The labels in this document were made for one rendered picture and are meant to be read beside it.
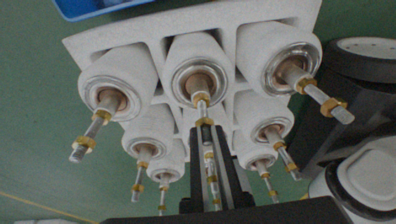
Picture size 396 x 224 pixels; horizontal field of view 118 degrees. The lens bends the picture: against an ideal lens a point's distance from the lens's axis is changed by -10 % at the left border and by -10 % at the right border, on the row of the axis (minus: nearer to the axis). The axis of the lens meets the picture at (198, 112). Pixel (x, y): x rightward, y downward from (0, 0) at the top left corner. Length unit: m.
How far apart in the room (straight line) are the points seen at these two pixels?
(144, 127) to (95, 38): 0.15
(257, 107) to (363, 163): 0.31
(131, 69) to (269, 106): 0.22
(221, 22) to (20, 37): 0.53
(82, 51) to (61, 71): 0.31
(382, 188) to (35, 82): 0.97
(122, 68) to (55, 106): 0.54
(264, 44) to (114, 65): 0.18
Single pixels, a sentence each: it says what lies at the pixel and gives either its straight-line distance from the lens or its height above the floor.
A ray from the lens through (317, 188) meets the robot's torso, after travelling 0.52.
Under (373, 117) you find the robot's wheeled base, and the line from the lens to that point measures 0.54.
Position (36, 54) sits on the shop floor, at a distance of 0.60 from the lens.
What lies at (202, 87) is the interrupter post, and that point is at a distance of 0.15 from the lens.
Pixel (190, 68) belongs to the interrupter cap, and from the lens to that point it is 0.16.
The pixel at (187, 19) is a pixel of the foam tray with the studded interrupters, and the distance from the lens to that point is 0.23.
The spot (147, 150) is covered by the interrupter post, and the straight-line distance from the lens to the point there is 0.27.
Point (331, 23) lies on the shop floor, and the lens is 0.58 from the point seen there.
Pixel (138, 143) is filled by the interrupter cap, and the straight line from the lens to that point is 0.27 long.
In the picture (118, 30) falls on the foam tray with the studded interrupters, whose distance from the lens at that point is 0.25.
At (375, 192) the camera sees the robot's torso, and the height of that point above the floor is 0.35.
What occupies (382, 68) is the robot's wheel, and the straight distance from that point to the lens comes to 0.48.
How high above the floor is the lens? 0.40
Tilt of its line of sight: 49 degrees down
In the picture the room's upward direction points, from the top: 174 degrees clockwise
